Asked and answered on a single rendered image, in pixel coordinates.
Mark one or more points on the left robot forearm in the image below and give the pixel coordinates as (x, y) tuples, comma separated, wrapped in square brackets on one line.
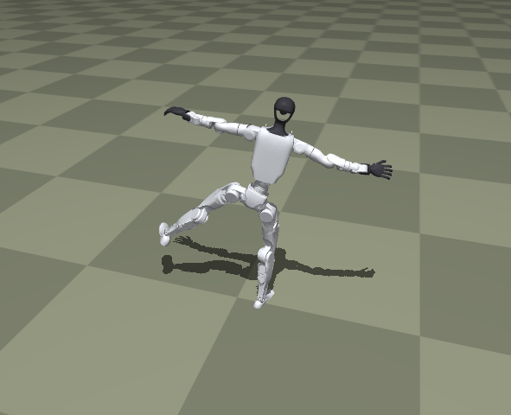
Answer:
[(201, 120)]

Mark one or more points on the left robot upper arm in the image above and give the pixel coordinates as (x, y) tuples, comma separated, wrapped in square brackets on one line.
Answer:
[(248, 131)]

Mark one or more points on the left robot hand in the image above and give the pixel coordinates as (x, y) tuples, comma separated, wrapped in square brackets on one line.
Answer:
[(178, 111)]

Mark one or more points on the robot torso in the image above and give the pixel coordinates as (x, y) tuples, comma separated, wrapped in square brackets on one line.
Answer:
[(269, 159)]

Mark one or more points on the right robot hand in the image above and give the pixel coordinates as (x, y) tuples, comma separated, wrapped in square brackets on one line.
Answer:
[(377, 169)]

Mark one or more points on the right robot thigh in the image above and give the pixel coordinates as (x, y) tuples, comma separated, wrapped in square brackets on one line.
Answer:
[(269, 216)]

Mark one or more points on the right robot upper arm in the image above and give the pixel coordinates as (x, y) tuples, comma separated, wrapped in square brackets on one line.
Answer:
[(316, 155)]

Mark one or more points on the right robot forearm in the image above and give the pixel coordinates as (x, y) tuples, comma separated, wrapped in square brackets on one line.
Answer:
[(342, 164)]

